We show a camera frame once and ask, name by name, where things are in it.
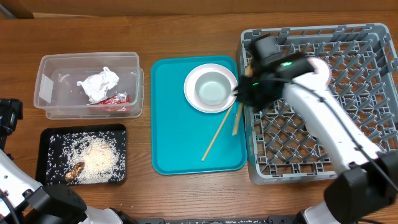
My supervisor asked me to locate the red snack wrapper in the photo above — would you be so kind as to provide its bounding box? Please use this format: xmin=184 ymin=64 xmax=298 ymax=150
xmin=90 ymin=92 xmax=131 ymax=112

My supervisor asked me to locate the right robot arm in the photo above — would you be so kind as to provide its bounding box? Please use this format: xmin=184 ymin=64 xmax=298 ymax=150
xmin=235 ymin=35 xmax=397 ymax=223

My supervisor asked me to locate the small white plate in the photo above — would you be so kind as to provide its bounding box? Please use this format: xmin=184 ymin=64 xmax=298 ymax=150
xmin=307 ymin=57 xmax=332 ymax=87

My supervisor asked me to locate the brown food piece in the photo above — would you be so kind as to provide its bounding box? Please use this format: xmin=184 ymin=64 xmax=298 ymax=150
xmin=65 ymin=162 xmax=85 ymax=182

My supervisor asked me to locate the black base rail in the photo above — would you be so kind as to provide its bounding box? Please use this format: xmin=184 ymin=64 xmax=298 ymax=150
xmin=134 ymin=215 xmax=299 ymax=224

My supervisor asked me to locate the large white plate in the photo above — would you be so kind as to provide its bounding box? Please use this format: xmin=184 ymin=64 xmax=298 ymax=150
xmin=183 ymin=63 xmax=238 ymax=113

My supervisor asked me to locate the teal serving tray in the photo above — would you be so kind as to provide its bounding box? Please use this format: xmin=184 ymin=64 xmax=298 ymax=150
xmin=150 ymin=55 xmax=247 ymax=175

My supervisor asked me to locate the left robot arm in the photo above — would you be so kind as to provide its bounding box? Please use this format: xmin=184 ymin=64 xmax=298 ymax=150
xmin=1 ymin=124 xmax=136 ymax=223

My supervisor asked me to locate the grey bowl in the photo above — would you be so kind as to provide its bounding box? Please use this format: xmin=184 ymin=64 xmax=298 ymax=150
xmin=195 ymin=72 xmax=231 ymax=105

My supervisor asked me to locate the white napkin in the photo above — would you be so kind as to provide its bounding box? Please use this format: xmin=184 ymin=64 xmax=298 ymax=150
xmin=76 ymin=67 xmax=119 ymax=104

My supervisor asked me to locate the black plastic tray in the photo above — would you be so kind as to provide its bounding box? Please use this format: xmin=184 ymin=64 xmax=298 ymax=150
xmin=34 ymin=123 xmax=127 ymax=188

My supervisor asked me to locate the pile of white rice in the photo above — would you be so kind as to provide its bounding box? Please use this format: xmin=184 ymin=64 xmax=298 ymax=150
xmin=46 ymin=131 xmax=126 ymax=184

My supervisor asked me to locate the clear plastic storage bin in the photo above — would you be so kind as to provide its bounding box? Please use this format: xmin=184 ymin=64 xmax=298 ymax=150
xmin=34 ymin=52 xmax=144 ymax=119

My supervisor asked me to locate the grey dishwasher rack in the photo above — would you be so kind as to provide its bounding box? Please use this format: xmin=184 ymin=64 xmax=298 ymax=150
xmin=237 ymin=23 xmax=397 ymax=185

